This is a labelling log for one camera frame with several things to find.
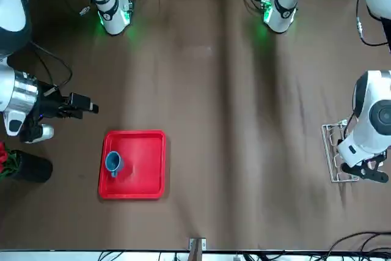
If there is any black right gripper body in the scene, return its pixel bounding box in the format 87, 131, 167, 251
35, 81, 71, 120

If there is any blue cup with handle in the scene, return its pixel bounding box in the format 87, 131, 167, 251
104, 150, 125, 178

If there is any red plastic tray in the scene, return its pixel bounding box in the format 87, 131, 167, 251
97, 129, 167, 201

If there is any black ribbed vase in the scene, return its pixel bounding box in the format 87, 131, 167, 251
9, 150, 53, 184

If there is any red tulip bouquet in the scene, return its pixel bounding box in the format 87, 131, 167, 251
0, 141, 22, 181

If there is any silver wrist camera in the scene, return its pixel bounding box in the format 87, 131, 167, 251
20, 123, 55, 144

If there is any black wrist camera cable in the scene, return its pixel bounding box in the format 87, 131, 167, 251
30, 42, 73, 94

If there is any white wire cup rack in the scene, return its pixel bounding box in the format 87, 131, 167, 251
320, 119, 361, 184

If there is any black cable with metal plug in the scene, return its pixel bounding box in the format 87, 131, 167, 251
356, 0, 391, 48
60, 0, 91, 17

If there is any aluminium frame post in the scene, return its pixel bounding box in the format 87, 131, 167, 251
188, 237, 208, 261

